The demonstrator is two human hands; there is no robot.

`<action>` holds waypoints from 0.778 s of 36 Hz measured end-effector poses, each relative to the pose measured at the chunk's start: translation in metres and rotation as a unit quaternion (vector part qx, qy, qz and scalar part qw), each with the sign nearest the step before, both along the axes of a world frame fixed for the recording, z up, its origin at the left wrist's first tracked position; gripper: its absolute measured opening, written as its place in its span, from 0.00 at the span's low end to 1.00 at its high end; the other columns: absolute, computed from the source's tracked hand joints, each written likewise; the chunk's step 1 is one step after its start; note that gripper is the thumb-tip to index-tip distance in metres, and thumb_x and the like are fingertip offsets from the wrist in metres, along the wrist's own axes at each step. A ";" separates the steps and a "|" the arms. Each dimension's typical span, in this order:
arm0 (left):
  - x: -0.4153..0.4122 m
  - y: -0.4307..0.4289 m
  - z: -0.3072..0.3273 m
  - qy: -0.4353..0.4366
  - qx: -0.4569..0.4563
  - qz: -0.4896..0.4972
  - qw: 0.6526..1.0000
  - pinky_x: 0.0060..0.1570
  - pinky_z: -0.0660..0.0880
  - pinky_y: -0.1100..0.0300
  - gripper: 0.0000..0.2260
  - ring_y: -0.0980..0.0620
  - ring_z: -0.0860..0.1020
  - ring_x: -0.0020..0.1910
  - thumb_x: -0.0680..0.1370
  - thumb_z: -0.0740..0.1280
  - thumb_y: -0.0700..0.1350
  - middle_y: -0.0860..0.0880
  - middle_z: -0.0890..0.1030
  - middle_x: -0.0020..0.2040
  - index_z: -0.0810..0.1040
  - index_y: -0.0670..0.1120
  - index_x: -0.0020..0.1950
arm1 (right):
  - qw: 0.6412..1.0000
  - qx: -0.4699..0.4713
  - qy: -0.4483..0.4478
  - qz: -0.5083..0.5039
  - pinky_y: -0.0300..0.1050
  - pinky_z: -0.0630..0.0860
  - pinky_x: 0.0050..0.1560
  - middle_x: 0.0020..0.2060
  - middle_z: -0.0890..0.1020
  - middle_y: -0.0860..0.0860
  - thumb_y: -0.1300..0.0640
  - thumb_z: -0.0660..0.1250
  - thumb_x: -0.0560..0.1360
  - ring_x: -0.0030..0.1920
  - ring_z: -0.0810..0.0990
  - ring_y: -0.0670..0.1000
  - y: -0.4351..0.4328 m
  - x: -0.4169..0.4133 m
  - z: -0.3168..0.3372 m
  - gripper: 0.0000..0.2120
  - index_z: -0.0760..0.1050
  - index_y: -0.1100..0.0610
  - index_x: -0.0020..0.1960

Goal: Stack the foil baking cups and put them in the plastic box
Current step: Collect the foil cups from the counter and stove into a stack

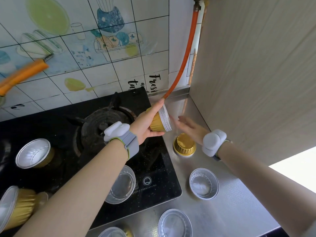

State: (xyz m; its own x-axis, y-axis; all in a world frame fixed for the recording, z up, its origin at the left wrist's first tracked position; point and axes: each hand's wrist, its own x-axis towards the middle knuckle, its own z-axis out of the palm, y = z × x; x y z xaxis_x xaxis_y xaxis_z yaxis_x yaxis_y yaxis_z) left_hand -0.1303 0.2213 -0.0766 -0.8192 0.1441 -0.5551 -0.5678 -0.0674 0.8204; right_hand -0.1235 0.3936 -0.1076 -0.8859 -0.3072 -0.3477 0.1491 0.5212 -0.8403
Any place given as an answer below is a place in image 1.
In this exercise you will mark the person's left hand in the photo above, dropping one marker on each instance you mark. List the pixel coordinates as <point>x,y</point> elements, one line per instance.
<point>142,127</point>

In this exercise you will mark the person's right hand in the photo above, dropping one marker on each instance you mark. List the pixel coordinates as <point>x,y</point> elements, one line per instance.
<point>195,132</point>

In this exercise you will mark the stack of foil cups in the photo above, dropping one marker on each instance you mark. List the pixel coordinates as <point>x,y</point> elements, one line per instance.
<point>160,120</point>

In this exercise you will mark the person's left forearm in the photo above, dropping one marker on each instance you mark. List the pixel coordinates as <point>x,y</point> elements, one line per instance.
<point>81,194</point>

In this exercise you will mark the person's right forearm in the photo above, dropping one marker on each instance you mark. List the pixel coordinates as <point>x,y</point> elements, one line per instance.
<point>266,190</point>

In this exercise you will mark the white right wrist tracker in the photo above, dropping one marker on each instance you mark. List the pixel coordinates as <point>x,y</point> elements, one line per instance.
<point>212,143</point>

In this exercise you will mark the white wrist tracker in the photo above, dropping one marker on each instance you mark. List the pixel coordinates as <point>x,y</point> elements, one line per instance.
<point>116,130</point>
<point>212,143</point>

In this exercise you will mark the white left wrist tracker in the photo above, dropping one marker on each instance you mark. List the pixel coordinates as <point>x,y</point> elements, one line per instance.
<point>116,130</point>

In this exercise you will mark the black glass gas stove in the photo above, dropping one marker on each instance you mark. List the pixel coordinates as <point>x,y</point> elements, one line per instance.
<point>153,165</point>

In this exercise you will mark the uncovered black stove burner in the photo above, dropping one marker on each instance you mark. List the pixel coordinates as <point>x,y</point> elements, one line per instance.
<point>96,128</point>

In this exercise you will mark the beige wooden cabinet panel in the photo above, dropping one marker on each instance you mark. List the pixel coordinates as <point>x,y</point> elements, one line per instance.
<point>247,71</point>

